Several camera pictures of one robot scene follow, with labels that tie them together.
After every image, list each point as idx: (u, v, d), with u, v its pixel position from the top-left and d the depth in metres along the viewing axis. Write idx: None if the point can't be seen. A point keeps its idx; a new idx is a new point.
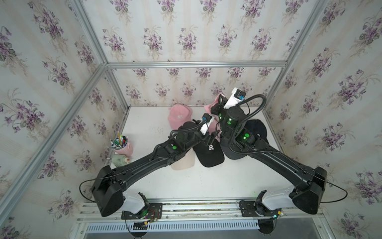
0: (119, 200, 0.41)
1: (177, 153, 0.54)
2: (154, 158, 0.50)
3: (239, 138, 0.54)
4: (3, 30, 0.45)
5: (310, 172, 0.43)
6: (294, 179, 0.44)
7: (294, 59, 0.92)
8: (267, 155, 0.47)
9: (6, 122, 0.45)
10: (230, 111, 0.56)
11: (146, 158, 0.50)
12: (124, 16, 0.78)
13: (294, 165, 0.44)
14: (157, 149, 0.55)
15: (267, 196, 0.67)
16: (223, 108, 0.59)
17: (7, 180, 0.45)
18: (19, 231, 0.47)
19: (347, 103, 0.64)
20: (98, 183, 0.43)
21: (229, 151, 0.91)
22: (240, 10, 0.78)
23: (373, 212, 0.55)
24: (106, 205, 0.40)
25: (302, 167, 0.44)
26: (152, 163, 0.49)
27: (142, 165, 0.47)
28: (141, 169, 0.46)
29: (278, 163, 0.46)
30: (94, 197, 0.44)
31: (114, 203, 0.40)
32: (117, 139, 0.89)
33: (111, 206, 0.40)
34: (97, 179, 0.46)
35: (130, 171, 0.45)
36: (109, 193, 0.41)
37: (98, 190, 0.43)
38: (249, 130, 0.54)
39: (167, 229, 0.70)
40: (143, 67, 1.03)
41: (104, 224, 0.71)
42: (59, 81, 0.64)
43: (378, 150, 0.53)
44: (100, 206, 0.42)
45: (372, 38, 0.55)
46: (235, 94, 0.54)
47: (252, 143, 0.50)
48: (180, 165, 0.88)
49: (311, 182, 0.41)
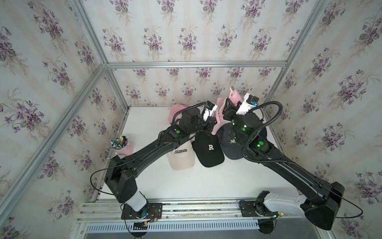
0: (132, 186, 0.43)
1: (181, 137, 0.55)
2: (159, 144, 0.51)
3: (253, 146, 0.52)
4: (3, 30, 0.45)
5: (326, 186, 0.41)
6: (309, 192, 0.43)
7: (294, 59, 0.92)
8: (282, 166, 0.46)
9: (7, 122, 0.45)
10: (245, 118, 0.56)
11: (153, 144, 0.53)
12: (124, 16, 0.78)
13: (310, 178, 0.43)
14: (162, 134, 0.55)
15: (270, 198, 0.65)
16: (236, 114, 0.58)
17: (7, 180, 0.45)
18: (19, 231, 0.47)
19: (347, 103, 0.64)
20: (110, 174, 0.45)
21: (230, 150, 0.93)
22: (240, 10, 0.78)
23: (373, 211, 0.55)
24: (123, 191, 0.42)
25: (319, 180, 0.42)
26: (160, 147, 0.51)
27: (149, 151, 0.49)
28: (148, 156, 0.48)
29: (293, 174, 0.45)
30: (108, 186, 0.46)
31: (128, 189, 0.42)
32: (117, 139, 0.89)
33: (126, 191, 0.42)
34: (109, 169, 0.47)
35: (139, 158, 0.46)
36: (122, 180, 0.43)
37: (111, 179, 0.45)
38: (263, 138, 0.53)
39: (167, 229, 0.70)
40: (143, 67, 1.03)
41: (105, 224, 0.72)
42: (59, 81, 0.64)
43: (378, 150, 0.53)
44: (116, 194, 0.44)
45: (372, 38, 0.55)
46: (247, 99, 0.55)
47: (266, 152, 0.49)
48: (180, 165, 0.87)
49: (328, 197, 0.39)
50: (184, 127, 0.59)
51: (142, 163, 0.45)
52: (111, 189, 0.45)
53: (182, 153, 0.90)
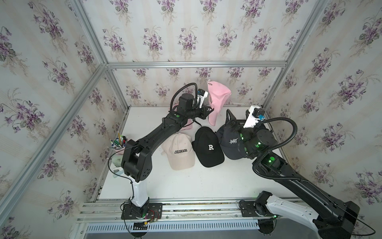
0: (148, 164, 0.49)
1: (181, 119, 0.63)
2: (165, 128, 0.58)
3: (264, 162, 0.52)
4: (3, 30, 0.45)
5: (341, 206, 0.41)
6: (324, 210, 0.43)
7: (294, 59, 0.92)
8: (295, 182, 0.46)
9: (6, 122, 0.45)
10: (260, 135, 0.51)
11: (160, 127, 0.58)
12: (124, 16, 0.78)
13: (324, 196, 0.43)
14: (165, 118, 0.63)
15: (274, 202, 0.63)
16: (243, 128, 0.57)
17: (7, 180, 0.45)
18: (19, 231, 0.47)
19: (347, 103, 0.64)
20: (127, 157, 0.50)
21: (230, 150, 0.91)
22: (240, 10, 0.77)
23: (373, 211, 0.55)
24: (143, 169, 0.48)
25: (333, 199, 0.42)
26: (166, 128, 0.58)
27: (158, 132, 0.56)
28: (159, 136, 0.55)
29: (307, 192, 0.44)
30: (126, 169, 0.51)
31: (146, 167, 0.49)
32: (117, 139, 0.89)
33: (145, 169, 0.48)
34: (125, 152, 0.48)
35: (150, 139, 0.53)
36: (142, 158, 0.47)
37: (129, 162, 0.50)
38: (274, 153, 0.47)
39: (167, 229, 0.70)
40: (143, 67, 1.03)
41: (105, 224, 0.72)
42: (59, 81, 0.64)
43: (378, 150, 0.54)
44: (136, 174, 0.49)
45: (372, 38, 0.55)
46: (253, 113, 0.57)
47: (278, 168, 0.49)
48: (180, 165, 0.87)
49: (343, 218, 0.39)
50: (182, 112, 0.67)
51: (155, 142, 0.52)
52: (129, 172, 0.50)
53: (182, 153, 0.90)
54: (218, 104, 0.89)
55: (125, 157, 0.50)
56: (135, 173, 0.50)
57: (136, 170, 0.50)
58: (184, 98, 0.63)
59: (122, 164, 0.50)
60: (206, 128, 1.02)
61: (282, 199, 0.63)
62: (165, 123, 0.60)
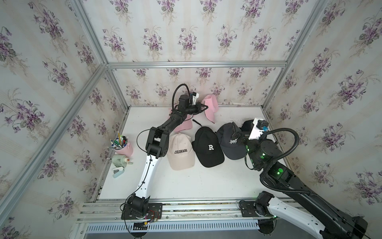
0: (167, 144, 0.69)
1: (184, 115, 0.87)
2: (175, 118, 0.80)
3: (272, 174, 0.51)
4: (3, 30, 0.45)
5: (349, 221, 0.41)
6: (332, 225, 0.43)
7: (294, 59, 0.92)
8: (303, 196, 0.46)
9: (6, 122, 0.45)
10: (264, 146, 0.56)
11: (170, 118, 0.80)
12: (124, 16, 0.78)
13: (333, 211, 0.43)
14: (171, 113, 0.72)
15: (278, 206, 0.62)
16: (249, 140, 0.59)
17: (7, 180, 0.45)
18: (19, 231, 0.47)
19: (347, 103, 0.64)
20: (151, 140, 0.68)
21: (231, 151, 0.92)
22: (240, 10, 0.78)
23: (373, 212, 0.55)
24: (164, 147, 0.67)
25: (341, 214, 0.42)
26: (176, 118, 0.80)
27: (171, 121, 0.77)
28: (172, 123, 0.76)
29: (315, 205, 0.45)
30: (150, 150, 0.68)
31: (165, 147, 0.67)
32: (117, 139, 0.89)
33: (165, 147, 0.68)
34: (149, 137, 0.68)
35: (166, 125, 0.73)
36: (163, 138, 0.67)
37: (152, 144, 0.68)
38: (282, 165, 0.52)
39: (167, 229, 0.70)
40: (143, 67, 1.03)
41: (104, 224, 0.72)
42: (59, 81, 0.64)
43: (378, 150, 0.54)
44: (157, 153, 0.68)
45: (372, 38, 0.55)
46: (257, 125, 0.66)
47: (286, 180, 0.49)
48: (181, 165, 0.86)
49: (352, 233, 0.40)
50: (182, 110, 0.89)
51: (170, 128, 0.73)
52: (152, 152, 0.69)
53: (182, 153, 0.90)
54: (210, 104, 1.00)
55: (148, 141, 0.68)
56: (157, 152, 0.68)
57: (158, 149, 0.68)
58: (182, 98, 0.85)
59: (146, 146, 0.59)
60: (207, 128, 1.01)
61: (285, 203, 0.62)
62: (172, 116, 0.81)
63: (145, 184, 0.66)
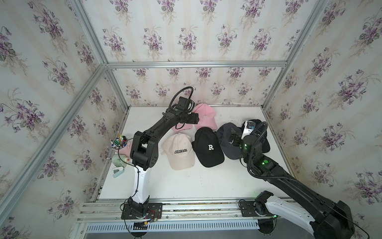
0: (156, 153, 0.56)
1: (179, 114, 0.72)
2: (167, 120, 0.65)
3: (258, 164, 0.60)
4: (3, 30, 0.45)
5: (328, 203, 0.43)
6: (311, 209, 0.46)
7: (294, 59, 0.92)
8: (284, 181, 0.51)
9: (6, 122, 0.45)
10: (246, 138, 0.68)
11: (162, 120, 0.64)
12: (124, 16, 0.78)
13: (311, 194, 0.46)
14: (165, 112, 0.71)
15: (274, 202, 0.63)
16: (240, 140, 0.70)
17: (7, 180, 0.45)
18: (19, 231, 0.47)
19: (347, 103, 0.64)
20: (136, 148, 0.56)
21: (231, 151, 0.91)
22: (240, 10, 0.78)
23: (373, 211, 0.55)
24: (150, 157, 0.55)
25: (319, 197, 0.45)
26: (168, 120, 0.66)
27: (161, 124, 0.62)
28: (162, 128, 0.61)
29: (294, 189, 0.48)
30: (135, 160, 0.57)
31: (154, 155, 0.55)
32: (118, 139, 0.89)
33: (153, 157, 0.54)
34: (134, 144, 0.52)
35: (155, 130, 0.59)
36: (150, 146, 0.54)
37: (137, 153, 0.57)
38: (269, 157, 0.60)
39: (167, 229, 0.70)
40: (143, 67, 1.02)
41: (105, 224, 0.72)
42: (59, 81, 0.64)
43: (378, 150, 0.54)
44: (144, 162, 0.56)
45: (372, 38, 0.55)
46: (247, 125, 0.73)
47: (271, 170, 0.55)
48: (180, 165, 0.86)
49: (328, 214, 0.41)
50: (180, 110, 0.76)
51: (159, 133, 0.58)
52: (137, 163, 0.58)
53: (182, 153, 0.90)
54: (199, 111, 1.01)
55: (134, 148, 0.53)
56: (143, 161, 0.56)
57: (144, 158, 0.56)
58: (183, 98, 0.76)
59: (131, 156, 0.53)
60: (208, 128, 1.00)
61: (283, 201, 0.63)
62: (165, 117, 0.67)
63: (139, 192, 0.62)
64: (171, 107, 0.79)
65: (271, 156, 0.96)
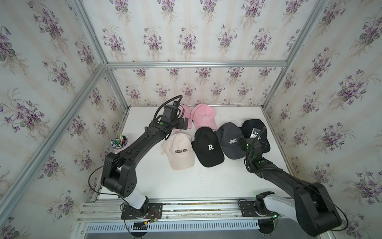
0: (134, 177, 0.45)
1: (165, 127, 0.61)
2: (148, 137, 0.55)
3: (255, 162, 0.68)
4: (3, 30, 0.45)
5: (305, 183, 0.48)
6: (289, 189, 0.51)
7: (294, 59, 0.92)
8: (268, 170, 0.60)
9: (6, 122, 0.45)
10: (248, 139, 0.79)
11: (143, 136, 0.55)
12: (124, 16, 0.78)
13: (291, 177, 0.53)
14: (147, 127, 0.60)
15: (272, 196, 0.66)
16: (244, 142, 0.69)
17: (7, 180, 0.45)
18: (19, 231, 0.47)
19: (347, 103, 0.64)
20: (108, 173, 0.46)
21: (231, 151, 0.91)
22: (240, 10, 0.78)
23: (373, 211, 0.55)
24: (126, 183, 0.44)
25: (298, 179, 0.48)
26: (150, 136, 0.56)
27: (140, 142, 0.52)
28: (141, 148, 0.50)
29: (276, 175, 0.56)
30: (107, 186, 0.47)
31: (130, 181, 0.44)
32: (117, 139, 0.89)
33: (129, 182, 0.44)
34: (106, 168, 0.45)
35: (132, 149, 0.49)
36: (124, 172, 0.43)
37: (110, 178, 0.46)
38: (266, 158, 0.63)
39: (167, 229, 0.70)
40: (143, 67, 1.02)
41: (105, 224, 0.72)
42: (59, 81, 0.64)
43: (378, 150, 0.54)
44: (118, 190, 0.45)
45: (372, 38, 0.55)
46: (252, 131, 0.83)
47: None
48: (179, 165, 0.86)
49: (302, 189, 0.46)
50: (167, 123, 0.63)
51: (137, 154, 0.48)
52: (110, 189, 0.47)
53: (182, 153, 0.90)
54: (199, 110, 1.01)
55: (105, 173, 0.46)
56: (117, 188, 0.45)
57: (119, 184, 0.45)
58: (169, 107, 0.65)
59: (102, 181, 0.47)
60: (208, 128, 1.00)
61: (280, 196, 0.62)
62: (146, 133, 0.57)
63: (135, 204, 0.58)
64: (156, 117, 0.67)
65: (272, 156, 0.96)
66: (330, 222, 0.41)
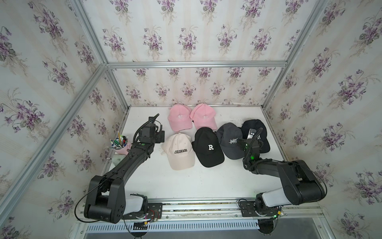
0: (123, 199, 0.43)
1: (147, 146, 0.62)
2: (134, 156, 0.55)
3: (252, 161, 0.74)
4: (3, 30, 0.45)
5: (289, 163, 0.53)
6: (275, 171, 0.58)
7: (294, 59, 0.92)
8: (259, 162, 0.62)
9: (6, 122, 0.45)
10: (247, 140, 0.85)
11: (127, 157, 0.55)
12: (124, 16, 0.78)
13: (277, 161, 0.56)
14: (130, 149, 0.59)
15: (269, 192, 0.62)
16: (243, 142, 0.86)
17: (8, 180, 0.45)
18: (19, 231, 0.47)
19: (347, 103, 0.64)
20: (94, 199, 0.41)
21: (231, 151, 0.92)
22: (240, 10, 0.78)
23: (373, 211, 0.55)
24: (115, 206, 0.41)
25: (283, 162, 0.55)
26: (136, 156, 0.56)
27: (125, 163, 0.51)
28: (128, 168, 0.49)
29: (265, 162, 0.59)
30: (93, 215, 0.41)
31: (120, 202, 0.41)
32: (117, 139, 0.89)
33: (119, 205, 0.41)
34: (91, 193, 0.42)
35: (119, 169, 0.48)
36: (114, 190, 0.41)
37: (96, 205, 0.41)
38: None
39: (167, 229, 0.70)
40: (143, 67, 1.02)
41: (105, 224, 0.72)
42: (59, 81, 0.64)
43: (378, 150, 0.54)
44: (107, 216, 0.41)
45: (372, 38, 0.55)
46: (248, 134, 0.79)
47: None
48: (179, 165, 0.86)
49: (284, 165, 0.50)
50: (148, 144, 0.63)
51: (124, 172, 0.47)
52: (96, 219, 0.41)
53: (182, 153, 0.90)
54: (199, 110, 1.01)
55: (90, 200, 0.41)
56: (106, 214, 0.41)
57: (106, 210, 0.41)
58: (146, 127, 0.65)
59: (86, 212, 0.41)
60: (207, 128, 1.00)
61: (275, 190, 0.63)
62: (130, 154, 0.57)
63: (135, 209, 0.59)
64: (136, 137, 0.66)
65: (271, 156, 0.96)
66: (313, 193, 0.44)
